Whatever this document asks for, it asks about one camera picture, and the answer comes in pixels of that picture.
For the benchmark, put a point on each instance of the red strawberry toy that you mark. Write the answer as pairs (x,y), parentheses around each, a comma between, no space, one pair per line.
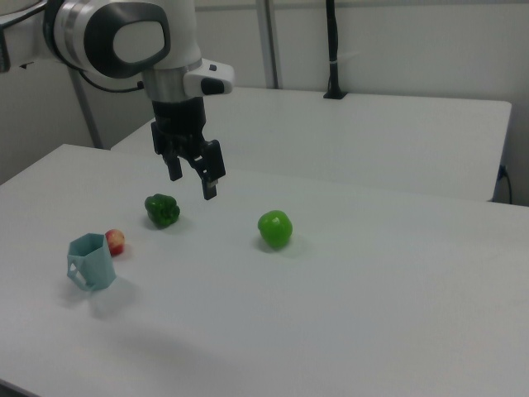
(116,242)

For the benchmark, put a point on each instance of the dark green bell pepper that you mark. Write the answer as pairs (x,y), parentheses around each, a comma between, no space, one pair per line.
(162,210)

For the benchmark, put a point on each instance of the light blue faceted mug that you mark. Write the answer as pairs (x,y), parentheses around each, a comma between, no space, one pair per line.
(96,264)

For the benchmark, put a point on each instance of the grey partition post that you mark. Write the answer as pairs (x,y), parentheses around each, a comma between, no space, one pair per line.
(268,41)
(89,116)

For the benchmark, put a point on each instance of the light green bell pepper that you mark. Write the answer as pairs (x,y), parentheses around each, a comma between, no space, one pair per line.
(274,229)

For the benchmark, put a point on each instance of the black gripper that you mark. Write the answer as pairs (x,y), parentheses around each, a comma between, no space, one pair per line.
(178,120)

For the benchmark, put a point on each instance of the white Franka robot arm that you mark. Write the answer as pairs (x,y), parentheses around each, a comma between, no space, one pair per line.
(182,33)

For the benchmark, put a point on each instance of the black pole with base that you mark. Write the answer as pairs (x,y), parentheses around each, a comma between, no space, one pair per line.
(334,41)

